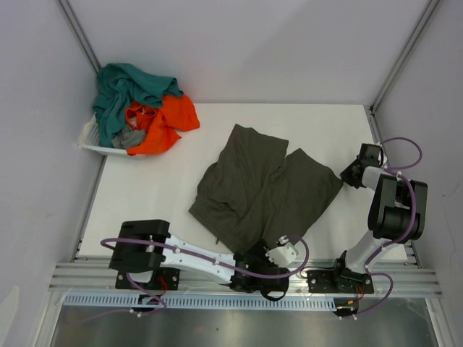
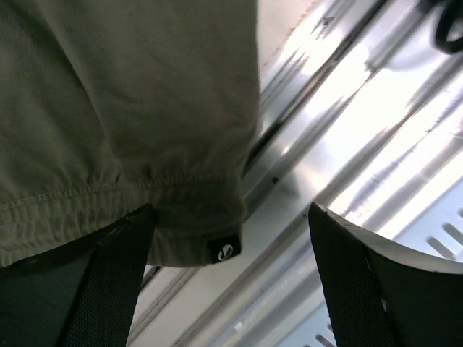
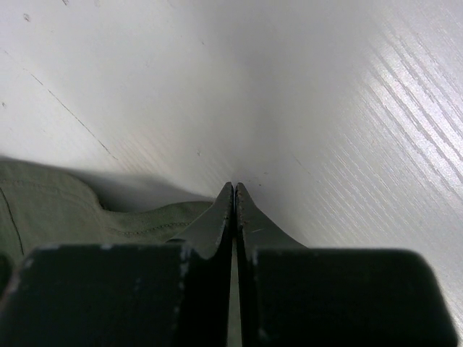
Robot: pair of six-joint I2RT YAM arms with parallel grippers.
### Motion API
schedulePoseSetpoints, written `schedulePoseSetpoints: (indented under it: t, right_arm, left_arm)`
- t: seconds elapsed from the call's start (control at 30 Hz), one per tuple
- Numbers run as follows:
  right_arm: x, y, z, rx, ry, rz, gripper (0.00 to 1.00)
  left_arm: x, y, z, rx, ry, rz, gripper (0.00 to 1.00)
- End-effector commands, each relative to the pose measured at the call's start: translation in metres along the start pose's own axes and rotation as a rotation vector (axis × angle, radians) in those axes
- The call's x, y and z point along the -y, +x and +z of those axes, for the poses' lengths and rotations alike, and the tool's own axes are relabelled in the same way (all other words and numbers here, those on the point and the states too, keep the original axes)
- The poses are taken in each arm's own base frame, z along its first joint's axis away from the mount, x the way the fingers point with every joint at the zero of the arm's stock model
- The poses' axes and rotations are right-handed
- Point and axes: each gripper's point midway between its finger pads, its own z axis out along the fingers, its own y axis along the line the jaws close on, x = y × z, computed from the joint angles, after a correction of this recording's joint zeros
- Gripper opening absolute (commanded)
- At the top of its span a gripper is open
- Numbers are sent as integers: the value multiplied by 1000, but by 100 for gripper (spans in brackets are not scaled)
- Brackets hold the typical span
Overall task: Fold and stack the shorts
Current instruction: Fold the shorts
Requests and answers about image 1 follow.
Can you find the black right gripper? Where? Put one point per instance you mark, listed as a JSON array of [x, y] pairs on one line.
[[346, 176]]

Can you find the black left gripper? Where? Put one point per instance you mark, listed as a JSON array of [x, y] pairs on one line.
[[258, 251]]

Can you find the olive green shorts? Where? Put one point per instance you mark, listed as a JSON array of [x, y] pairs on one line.
[[257, 191]]

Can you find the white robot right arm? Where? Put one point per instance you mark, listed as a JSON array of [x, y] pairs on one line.
[[396, 216]]

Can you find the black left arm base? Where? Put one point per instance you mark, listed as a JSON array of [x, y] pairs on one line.
[[162, 279]]

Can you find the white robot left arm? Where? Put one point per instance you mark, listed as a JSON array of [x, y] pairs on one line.
[[149, 246]]

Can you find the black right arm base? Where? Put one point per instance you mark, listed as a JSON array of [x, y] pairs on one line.
[[329, 281]]

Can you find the orange shorts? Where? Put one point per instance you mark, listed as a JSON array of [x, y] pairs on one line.
[[161, 124]]

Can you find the grey shorts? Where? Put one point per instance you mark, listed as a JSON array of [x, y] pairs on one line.
[[128, 138]]

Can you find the teal shorts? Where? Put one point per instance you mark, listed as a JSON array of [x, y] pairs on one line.
[[118, 85]]

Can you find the white plastic laundry basket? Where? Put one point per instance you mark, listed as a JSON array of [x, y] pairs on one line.
[[89, 139]]

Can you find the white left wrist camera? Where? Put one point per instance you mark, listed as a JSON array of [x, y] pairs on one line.
[[284, 254]]

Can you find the white slotted cable duct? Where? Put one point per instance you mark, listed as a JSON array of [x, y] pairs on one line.
[[193, 301]]

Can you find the aluminium mounting rail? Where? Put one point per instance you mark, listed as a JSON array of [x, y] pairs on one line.
[[402, 280]]

